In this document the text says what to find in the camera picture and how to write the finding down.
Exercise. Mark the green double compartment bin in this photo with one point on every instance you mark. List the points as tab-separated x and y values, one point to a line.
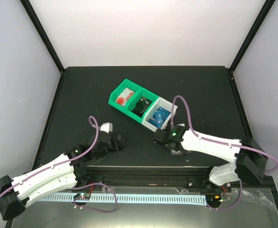
139	92

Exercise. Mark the right circuit board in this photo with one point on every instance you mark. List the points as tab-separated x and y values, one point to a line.
217	198

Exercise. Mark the blue cards in bin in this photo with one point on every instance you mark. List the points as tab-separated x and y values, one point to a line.
159	117

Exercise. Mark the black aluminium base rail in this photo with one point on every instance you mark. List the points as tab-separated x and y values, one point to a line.
193	178

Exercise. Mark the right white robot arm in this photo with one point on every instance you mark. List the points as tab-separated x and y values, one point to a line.
244	163

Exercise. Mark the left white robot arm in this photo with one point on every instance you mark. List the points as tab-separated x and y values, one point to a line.
67	171

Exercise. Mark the black frame post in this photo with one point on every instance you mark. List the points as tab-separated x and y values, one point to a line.
42	33
264	11

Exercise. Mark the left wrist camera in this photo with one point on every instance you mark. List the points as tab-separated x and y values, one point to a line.
106	127

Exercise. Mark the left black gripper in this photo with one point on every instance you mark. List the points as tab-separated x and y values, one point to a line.
121	146

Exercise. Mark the right black frame post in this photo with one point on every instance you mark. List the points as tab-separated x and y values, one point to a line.
264	11

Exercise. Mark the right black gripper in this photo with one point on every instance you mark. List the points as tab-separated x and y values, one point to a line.
175	153

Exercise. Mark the white plastic card bin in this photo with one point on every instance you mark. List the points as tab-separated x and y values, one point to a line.
159	102

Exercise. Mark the circuit board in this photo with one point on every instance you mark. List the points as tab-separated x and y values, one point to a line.
82	196
217	198

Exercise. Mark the red and white cards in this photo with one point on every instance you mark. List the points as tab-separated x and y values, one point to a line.
124	96

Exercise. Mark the left circuit board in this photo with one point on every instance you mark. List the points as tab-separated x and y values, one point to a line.
82	196

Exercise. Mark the white slotted cable duct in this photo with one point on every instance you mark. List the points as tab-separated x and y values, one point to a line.
129	198

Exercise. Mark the left black frame post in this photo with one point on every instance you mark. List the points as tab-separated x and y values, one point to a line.
42	33

